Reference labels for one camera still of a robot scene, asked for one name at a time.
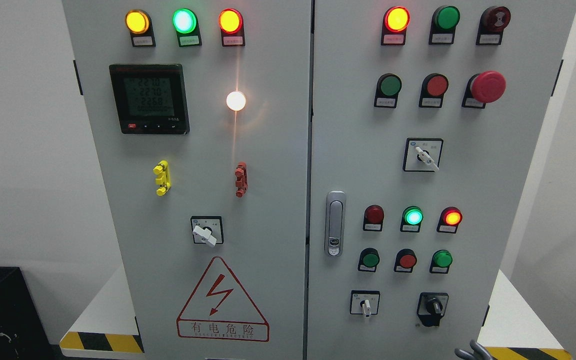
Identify black rotary knob switch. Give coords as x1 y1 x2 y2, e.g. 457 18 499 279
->
416 292 450 327

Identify red plastic terminal clip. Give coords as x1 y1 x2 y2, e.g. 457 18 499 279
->
234 161 249 198

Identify dark red indicator left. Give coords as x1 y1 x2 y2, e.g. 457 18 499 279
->
362 204 385 231

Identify white glowing indicator light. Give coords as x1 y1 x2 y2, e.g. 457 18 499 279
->
225 90 247 112

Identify green push button lower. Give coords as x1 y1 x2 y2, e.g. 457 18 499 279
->
358 247 380 272

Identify green push button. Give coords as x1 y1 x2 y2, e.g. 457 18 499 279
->
374 73 402 109
358 247 380 272

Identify grey left cabinet door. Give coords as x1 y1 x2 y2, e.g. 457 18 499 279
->
62 0 312 360

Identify grey cabinet door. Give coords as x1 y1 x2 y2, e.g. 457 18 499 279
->
62 0 312 360
307 0 576 360

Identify yellow plastic terminal clip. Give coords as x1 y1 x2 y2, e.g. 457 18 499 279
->
153 160 172 197

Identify green lit indicator middle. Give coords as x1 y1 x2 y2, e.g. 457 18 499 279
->
400 206 424 233

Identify green push button upper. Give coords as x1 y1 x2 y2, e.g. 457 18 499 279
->
374 73 402 109

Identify red push button lower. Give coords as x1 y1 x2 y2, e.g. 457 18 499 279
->
393 248 418 273

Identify red push button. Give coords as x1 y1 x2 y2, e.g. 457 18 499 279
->
393 248 418 273
418 73 450 109

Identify red electric hazard warning sticker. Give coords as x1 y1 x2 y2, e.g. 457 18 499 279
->
176 256 270 342

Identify grey right cabinet door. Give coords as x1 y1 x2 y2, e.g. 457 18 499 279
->
307 0 576 360

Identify black digital power meter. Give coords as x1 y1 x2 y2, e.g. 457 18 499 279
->
109 63 190 135

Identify red indicator right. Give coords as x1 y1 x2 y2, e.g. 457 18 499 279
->
436 206 463 234

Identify red-rimmed orange indicator light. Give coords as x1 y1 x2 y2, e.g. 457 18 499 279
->
218 7 246 47

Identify green illuminated button lower right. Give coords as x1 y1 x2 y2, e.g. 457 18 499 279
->
429 249 454 274

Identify red push button upper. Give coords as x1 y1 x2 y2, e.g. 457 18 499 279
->
418 73 450 109

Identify green lit indicator light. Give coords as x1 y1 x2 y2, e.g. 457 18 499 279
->
172 7 202 47

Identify red lit indicator right door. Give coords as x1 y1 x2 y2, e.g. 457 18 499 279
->
381 6 410 46

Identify yellow indicator light top left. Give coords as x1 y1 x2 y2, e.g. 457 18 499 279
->
125 9 156 47

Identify red mushroom emergency stop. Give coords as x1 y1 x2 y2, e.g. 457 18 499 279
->
461 70 506 109

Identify green unlit indicator top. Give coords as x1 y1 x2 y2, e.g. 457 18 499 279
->
429 6 461 45

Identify dark red buzzer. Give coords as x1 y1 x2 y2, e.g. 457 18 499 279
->
476 6 511 46

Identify white platform with hazard stripes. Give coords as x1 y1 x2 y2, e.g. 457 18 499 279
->
59 266 572 360

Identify black box lower left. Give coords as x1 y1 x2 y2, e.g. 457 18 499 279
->
0 267 54 360

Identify silver door latch handle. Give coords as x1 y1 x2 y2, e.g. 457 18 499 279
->
324 190 346 256

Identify white lever selector switch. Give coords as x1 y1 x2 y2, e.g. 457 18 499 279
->
190 215 224 248

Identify white handle rotary switch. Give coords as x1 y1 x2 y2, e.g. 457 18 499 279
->
402 137 444 173

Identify small white selector switch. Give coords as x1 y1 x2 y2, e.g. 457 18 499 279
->
349 290 381 318

